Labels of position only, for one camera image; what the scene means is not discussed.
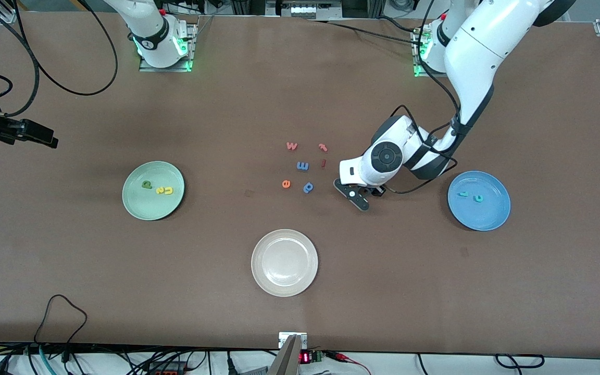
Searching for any white plate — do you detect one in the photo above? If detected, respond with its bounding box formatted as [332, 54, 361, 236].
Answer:
[251, 229, 319, 298]

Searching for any blue plate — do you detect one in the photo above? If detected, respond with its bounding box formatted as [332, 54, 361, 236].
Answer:
[447, 170, 511, 232]

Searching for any green plate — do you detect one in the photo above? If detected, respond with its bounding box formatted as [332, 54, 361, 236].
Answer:
[122, 161, 185, 221]

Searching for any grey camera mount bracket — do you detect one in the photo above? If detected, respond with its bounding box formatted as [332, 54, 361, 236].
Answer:
[269, 332, 308, 375]

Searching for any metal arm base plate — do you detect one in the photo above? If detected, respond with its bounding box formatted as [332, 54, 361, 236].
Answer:
[412, 26, 449, 79]
[139, 21, 197, 72]

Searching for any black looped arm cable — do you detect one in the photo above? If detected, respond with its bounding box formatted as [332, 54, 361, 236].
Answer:
[11, 0, 119, 96]

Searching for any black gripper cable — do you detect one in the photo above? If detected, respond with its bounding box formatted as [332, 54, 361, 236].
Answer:
[0, 0, 39, 118]

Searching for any thin black table cable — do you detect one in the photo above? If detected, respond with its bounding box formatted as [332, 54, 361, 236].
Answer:
[308, 18, 428, 47]

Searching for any black cable loop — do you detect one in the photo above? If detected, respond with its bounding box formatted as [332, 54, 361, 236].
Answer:
[33, 294, 88, 361]

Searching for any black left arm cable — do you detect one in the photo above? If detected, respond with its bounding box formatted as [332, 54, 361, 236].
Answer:
[383, 0, 460, 195]

